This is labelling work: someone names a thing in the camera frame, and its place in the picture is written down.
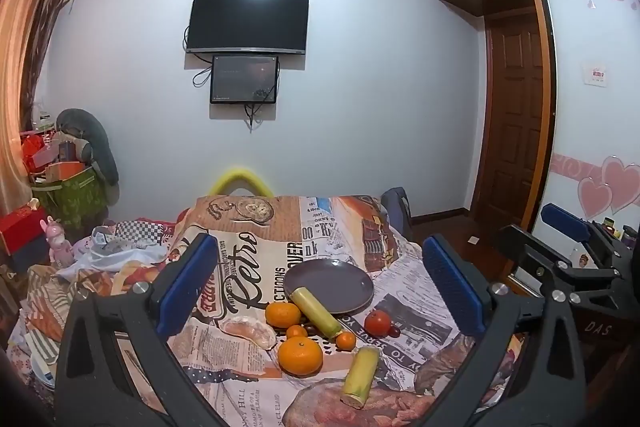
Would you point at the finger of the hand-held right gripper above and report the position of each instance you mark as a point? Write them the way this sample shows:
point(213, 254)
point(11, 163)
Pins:
point(506, 238)
point(565, 219)

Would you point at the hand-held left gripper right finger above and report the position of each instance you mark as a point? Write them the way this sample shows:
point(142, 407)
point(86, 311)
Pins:
point(455, 287)

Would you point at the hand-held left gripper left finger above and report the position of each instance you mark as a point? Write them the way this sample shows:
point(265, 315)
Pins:
point(187, 287)

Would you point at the red grape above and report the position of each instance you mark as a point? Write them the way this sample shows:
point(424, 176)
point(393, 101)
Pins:
point(395, 332)

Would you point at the red tomato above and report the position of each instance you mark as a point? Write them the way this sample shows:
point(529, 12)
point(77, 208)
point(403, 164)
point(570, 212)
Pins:
point(377, 323)

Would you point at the large orange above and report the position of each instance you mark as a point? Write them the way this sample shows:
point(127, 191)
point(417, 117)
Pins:
point(300, 356)
point(281, 314)

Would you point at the dark purple plate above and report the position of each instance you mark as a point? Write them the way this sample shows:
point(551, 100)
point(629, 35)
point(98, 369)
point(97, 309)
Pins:
point(340, 282)

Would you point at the small orange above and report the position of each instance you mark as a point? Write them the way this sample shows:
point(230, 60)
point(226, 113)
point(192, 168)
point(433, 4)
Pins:
point(296, 332)
point(345, 340)

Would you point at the checkered cloth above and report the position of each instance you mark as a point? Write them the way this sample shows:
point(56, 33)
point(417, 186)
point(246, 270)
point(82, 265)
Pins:
point(142, 234)

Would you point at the white blue cloth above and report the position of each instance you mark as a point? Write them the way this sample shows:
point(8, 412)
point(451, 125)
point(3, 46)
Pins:
point(110, 262)

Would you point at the white heart print wardrobe door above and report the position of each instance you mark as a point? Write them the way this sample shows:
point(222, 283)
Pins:
point(590, 132)

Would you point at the newspaper print tablecloth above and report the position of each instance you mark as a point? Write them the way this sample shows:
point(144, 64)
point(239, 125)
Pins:
point(280, 232)

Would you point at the brown wooden door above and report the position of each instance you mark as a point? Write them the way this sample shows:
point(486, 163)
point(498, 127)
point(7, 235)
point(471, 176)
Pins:
point(515, 117)

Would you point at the yellow curved object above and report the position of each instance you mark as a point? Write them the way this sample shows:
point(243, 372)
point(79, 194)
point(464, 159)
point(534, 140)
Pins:
point(240, 174)

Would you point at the pink bunny toy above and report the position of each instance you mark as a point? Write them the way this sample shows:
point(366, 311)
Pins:
point(59, 242)

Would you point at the green patterned bag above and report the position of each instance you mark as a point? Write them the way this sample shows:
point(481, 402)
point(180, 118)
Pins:
point(75, 199)

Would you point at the red white door sticker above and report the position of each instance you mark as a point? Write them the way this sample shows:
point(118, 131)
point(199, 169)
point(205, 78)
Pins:
point(595, 76)

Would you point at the grey plush toy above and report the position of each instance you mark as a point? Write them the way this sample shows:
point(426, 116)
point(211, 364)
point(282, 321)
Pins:
point(100, 142)

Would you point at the red box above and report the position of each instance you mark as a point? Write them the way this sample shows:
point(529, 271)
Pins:
point(20, 232)

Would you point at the pile of red gift boxes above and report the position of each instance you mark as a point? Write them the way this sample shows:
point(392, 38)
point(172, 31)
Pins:
point(45, 152)

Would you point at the orange sheer curtain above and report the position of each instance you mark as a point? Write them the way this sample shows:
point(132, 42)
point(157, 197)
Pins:
point(20, 57)

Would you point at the brown patterned curtain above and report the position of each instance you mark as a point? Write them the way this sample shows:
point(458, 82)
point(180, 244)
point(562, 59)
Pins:
point(55, 7)

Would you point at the small wall monitor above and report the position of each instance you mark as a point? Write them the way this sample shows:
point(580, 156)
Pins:
point(244, 79)

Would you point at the wall television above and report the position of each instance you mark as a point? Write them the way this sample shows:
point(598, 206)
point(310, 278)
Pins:
point(247, 19)

